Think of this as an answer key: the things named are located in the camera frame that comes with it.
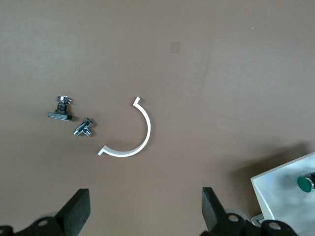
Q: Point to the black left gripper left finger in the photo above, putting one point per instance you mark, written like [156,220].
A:
[73,214]

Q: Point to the black flat-head switch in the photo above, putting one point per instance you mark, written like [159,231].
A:
[60,114]

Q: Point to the white semicircular plastic clamp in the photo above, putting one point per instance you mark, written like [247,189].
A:
[145,132]

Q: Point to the white box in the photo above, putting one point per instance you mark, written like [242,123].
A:
[280,194]

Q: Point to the small chrome metal fitting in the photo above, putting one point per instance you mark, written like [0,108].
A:
[83,127]

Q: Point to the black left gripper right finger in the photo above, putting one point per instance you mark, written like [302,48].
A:
[214,214]

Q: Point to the green push button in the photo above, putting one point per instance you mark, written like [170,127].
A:
[304,184]

